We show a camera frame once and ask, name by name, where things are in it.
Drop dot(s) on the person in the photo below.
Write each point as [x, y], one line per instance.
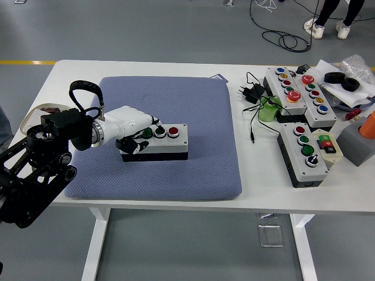
[4, 126]
[325, 11]

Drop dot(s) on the blue-grey padded mat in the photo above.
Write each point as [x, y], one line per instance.
[181, 99]

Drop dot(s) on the white oval tray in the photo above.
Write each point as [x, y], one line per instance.
[25, 123]

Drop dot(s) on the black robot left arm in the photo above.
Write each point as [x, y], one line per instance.
[35, 175]

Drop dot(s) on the black power adapter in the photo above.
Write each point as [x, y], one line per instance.
[252, 93]

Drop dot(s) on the white floor bracket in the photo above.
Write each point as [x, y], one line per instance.
[229, 2]

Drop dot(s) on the dark red small item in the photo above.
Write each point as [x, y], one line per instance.
[51, 109]

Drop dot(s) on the five-button box, mushroom beside connector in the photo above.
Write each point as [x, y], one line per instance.
[311, 102]

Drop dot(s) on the orange cylinder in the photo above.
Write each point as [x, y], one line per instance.
[369, 128]

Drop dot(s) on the grey block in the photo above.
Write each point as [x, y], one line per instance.
[354, 146]

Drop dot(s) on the white paper sheet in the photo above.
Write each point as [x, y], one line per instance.
[325, 68]

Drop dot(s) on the five-button box, mushroom beside green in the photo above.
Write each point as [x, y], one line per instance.
[293, 108]

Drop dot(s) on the metal floor plate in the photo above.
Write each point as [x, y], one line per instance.
[271, 235]
[266, 216]

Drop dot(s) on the grey four-button control box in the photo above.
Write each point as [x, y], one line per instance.
[175, 146]
[299, 164]

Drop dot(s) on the cream three-button switch box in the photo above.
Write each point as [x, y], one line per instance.
[325, 143]

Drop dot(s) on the clear bubble wrap bag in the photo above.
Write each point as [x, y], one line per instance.
[356, 65]

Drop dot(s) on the purple card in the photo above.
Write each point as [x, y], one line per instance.
[219, 77]

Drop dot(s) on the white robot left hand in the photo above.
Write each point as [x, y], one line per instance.
[126, 121]

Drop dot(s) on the white table leg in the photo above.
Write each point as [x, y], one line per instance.
[304, 248]
[95, 248]

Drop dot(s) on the green plastic bottle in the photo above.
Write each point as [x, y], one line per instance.
[267, 114]

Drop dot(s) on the small black connector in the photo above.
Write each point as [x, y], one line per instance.
[303, 69]

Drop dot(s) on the red valve knob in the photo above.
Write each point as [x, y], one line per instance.
[353, 114]

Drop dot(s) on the white wall switch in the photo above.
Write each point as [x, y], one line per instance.
[35, 118]

